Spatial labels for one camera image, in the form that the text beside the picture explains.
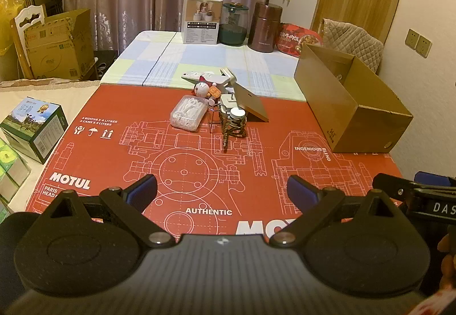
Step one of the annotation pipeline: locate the white wooden chair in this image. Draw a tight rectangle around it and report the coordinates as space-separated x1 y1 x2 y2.
10 4 47 78

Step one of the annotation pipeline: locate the white remote control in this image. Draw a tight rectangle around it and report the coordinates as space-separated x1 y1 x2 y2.
181 70 214 85

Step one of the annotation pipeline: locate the yellow plastic bag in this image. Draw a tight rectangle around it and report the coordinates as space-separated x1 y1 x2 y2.
0 0 27 55

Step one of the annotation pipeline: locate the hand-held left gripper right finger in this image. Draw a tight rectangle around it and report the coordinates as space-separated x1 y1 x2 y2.
269 174 397 249

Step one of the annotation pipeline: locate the leopard print strap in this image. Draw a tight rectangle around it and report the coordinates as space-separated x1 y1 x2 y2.
218 112 248 152

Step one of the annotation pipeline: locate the white product box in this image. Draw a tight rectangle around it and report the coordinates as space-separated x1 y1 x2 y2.
181 0 224 45

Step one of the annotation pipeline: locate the clear cotton swab box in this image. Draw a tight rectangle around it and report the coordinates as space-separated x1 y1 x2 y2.
170 95 209 131

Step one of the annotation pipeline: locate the red and white printed cloth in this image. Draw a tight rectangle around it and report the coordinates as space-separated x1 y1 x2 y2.
418 284 456 315

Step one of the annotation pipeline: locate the red printed cardboard sheet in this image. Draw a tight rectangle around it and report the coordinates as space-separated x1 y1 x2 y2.
25 83 407 241

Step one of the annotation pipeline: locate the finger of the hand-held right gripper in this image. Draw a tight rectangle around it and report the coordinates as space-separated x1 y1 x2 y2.
414 172 454 189
372 173 419 202

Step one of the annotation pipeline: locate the wall socket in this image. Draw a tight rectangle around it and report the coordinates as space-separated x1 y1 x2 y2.
405 29 421 51
416 35 433 58

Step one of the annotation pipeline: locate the pastel checkered tablecloth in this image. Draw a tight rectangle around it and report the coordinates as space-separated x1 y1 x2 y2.
101 30 310 102

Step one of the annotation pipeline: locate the brown cardboard box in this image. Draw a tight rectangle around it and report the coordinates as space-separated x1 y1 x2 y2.
294 43 414 153

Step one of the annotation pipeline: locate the brown metal thermos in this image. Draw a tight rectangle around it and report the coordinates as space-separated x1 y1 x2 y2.
247 1 283 52

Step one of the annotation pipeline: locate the green printed box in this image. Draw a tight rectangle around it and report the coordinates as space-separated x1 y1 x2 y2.
0 97 69 164

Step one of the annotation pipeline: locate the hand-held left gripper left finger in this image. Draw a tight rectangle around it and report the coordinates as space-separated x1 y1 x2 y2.
50 174 176 249

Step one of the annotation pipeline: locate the green glass jar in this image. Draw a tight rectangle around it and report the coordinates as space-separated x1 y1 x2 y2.
217 1 249 47

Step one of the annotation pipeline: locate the white stand with gold plate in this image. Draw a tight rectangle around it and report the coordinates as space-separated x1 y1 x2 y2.
220 82 269 123

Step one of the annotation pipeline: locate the black bag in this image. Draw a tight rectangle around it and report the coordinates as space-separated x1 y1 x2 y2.
94 50 119 82

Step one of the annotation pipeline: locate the cream plug adapter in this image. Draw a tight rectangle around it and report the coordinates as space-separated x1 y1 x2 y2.
218 67 238 88

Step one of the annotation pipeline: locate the person's right hand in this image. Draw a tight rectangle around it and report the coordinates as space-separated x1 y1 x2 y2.
436 233 456 292

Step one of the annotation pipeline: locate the beige quilted chair cover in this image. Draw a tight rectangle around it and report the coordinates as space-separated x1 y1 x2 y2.
319 19 384 73

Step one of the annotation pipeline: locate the green tissue packet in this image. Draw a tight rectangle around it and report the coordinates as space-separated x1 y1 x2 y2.
0 156 31 201
0 140 18 168

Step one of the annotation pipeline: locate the blue cat figurine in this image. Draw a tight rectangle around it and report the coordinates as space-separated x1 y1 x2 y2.
193 74 223 106

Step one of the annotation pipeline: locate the large printed cardboard box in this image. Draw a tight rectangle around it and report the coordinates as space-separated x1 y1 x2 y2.
23 9 95 80

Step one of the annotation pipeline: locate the red food packet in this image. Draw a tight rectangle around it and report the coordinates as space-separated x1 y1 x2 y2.
276 22 323 59

